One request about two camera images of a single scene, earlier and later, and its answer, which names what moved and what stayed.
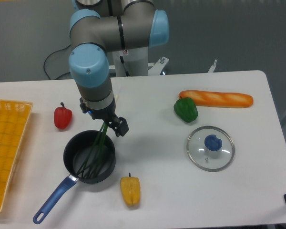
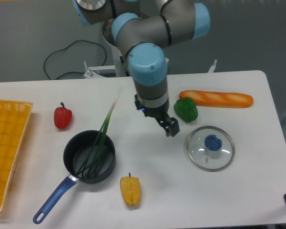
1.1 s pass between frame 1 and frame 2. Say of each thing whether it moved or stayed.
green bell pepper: stayed
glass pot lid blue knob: stayed
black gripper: moved
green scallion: stayed
